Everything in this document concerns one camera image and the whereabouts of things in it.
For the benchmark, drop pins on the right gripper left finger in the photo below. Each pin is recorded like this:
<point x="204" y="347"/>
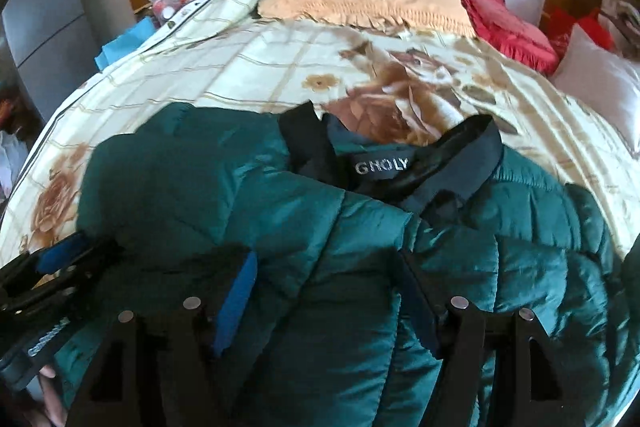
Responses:
<point x="160" y="369"/>

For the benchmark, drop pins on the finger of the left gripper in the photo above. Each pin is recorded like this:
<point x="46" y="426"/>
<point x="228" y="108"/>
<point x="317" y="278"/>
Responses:
<point x="62" y="254"/>

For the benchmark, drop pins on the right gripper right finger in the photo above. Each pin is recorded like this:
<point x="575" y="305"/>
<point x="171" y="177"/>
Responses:
<point x="528" y="388"/>

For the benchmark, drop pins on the green quilted puffer jacket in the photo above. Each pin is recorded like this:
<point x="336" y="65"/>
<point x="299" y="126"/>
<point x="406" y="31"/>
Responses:
<point x="325" y="339"/>

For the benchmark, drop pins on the person's left hand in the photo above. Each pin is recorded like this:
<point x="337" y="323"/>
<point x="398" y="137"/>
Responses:
<point x="53" y="408"/>

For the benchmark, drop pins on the blue paper bag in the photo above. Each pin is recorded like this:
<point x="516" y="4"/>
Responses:
<point x="125" y="43"/>

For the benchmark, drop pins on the grey refrigerator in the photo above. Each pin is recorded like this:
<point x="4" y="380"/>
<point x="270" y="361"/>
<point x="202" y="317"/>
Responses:
<point x="54" y="44"/>

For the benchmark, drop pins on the white pillow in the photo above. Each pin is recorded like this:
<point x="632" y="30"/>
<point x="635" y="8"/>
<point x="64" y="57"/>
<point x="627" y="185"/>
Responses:
<point x="606" y="82"/>

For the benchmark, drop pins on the floral cream bed sheet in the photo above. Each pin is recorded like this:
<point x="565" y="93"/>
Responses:
<point x="402" y="87"/>

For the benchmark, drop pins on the red heart cushion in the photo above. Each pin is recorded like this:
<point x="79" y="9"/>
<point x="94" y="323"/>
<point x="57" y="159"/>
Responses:
<point x="513" y="37"/>

